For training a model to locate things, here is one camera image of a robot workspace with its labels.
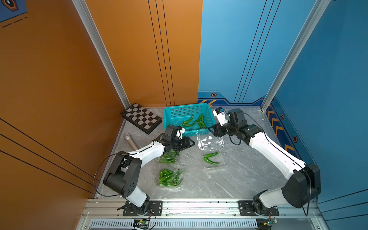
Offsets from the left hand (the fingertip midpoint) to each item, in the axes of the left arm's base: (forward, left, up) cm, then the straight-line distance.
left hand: (193, 142), depth 87 cm
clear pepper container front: (-18, +13, -7) cm, 24 cm away
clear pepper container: (-6, -13, -10) cm, 17 cm away
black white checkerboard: (+25, +39, -6) cm, 47 cm away
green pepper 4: (+21, -5, -9) cm, 23 cm away
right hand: (+4, -11, +11) cm, 16 cm away
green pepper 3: (+27, -7, -8) cm, 29 cm away
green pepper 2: (-8, -9, -9) cm, 14 cm away
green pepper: (-3, -12, -9) cm, 16 cm away
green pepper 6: (+21, +5, -9) cm, 23 cm away
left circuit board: (-40, +26, -13) cm, 50 cm away
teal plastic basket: (+27, -2, -10) cm, 29 cm away
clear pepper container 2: (-7, +14, -7) cm, 17 cm away
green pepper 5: (+26, +2, -9) cm, 27 cm away
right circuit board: (-39, -38, -10) cm, 55 cm away
